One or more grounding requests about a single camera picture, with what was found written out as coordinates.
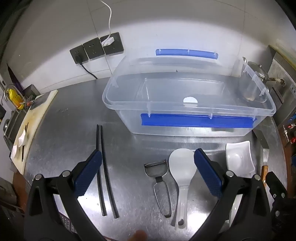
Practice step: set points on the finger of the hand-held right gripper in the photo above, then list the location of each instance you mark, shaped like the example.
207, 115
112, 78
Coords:
275, 183

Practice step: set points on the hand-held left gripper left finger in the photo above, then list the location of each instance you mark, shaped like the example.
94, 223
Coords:
89, 171

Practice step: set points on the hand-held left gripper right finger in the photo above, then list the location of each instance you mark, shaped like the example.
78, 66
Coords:
208, 173

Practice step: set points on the white rice paddle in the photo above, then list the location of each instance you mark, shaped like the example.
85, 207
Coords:
181, 166

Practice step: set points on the white square dish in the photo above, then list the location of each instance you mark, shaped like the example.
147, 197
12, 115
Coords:
239, 160

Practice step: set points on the metal peeler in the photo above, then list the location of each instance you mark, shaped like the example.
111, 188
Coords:
151, 171

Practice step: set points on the clear plastic box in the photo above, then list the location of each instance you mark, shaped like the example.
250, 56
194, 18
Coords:
129, 92

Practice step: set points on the dark chopstick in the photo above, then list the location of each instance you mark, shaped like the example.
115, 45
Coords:
25, 141

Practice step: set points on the pale cutting board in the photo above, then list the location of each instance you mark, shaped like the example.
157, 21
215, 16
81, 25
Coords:
34, 120

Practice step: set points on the small white dish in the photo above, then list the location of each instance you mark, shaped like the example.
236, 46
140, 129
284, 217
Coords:
14, 151
22, 138

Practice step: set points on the stainless steel appliance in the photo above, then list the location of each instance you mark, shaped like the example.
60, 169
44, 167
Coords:
283, 97

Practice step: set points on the metal container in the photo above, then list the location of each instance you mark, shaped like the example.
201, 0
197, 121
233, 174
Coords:
11, 127

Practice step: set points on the yellow plastic object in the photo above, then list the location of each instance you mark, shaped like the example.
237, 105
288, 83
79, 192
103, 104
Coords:
13, 97

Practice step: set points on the stainless steel kettle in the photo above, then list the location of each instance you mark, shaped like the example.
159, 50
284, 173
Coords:
260, 70

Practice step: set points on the dark wall socket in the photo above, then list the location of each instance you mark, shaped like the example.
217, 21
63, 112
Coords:
115, 47
92, 47
78, 54

